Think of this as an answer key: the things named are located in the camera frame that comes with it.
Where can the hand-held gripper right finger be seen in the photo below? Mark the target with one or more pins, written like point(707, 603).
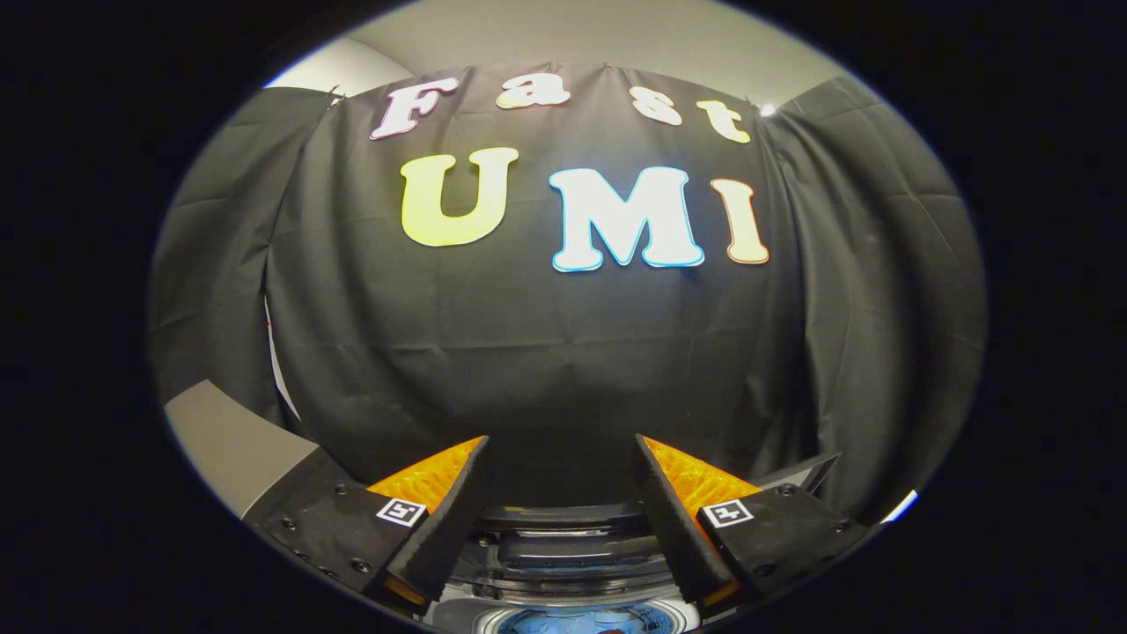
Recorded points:
point(673, 528)

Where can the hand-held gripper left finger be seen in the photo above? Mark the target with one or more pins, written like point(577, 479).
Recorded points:
point(445, 528)

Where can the light blue polo shirt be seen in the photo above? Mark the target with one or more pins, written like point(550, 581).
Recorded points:
point(546, 623)

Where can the black backdrop cloth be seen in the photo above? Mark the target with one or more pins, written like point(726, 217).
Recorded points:
point(546, 352)

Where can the white paper sheet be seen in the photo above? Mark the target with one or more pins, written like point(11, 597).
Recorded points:
point(900, 508)

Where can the grey cabinet with black top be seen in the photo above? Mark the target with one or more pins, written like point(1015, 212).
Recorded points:
point(229, 440)

